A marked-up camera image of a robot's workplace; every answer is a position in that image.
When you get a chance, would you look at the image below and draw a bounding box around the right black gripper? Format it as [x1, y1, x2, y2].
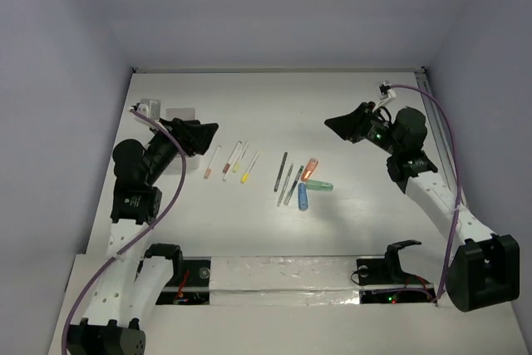
[323, 101, 401, 156]

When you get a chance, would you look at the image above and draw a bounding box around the white pen orange cap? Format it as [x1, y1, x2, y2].
[204, 145, 221, 180]

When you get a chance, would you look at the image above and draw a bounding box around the white pen red cap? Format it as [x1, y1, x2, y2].
[223, 141, 242, 181]

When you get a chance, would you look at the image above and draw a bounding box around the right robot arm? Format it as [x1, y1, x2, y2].
[324, 101, 520, 312]

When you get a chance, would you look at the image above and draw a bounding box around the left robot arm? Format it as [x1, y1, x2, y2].
[61, 118, 219, 354]

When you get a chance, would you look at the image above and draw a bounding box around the translucent pink pen holder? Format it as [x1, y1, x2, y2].
[163, 107, 200, 175]

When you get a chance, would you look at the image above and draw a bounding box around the orange translucent eraser case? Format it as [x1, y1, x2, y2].
[301, 158, 318, 181]

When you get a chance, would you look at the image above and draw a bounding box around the white pen yellow tip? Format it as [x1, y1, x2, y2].
[240, 151, 260, 184]

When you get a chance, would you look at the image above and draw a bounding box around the green dark pen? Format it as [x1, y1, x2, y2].
[283, 165, 304, 205]

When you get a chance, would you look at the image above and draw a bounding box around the green translucent eraser case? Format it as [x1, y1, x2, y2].
[305, 180, 333, 192]

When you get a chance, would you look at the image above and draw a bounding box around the dark grey pen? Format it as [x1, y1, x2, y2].
[273, 151, 288, 192]

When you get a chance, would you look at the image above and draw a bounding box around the blue translucent eraser case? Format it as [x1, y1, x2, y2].
[298, 182, 308, 211]

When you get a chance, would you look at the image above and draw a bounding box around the clear silver pen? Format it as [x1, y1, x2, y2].
[277, 163, 293, 207]

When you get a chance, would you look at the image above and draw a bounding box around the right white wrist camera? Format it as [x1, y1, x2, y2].
[376, 81, 397, 108]

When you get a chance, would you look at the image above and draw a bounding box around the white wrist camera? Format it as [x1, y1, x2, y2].
[376, 81, 397, 108]
[132, 98, 161, 123]

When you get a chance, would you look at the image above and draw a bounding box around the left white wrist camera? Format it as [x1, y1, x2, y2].
[132, 98, 161, 123]

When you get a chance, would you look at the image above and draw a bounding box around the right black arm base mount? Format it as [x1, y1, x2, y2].
[350, 239, 436, 305]

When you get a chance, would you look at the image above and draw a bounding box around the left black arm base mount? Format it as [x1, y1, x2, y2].
[143, 244, 211, 305]

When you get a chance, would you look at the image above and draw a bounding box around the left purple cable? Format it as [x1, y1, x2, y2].
[61, 108, 187, 355]

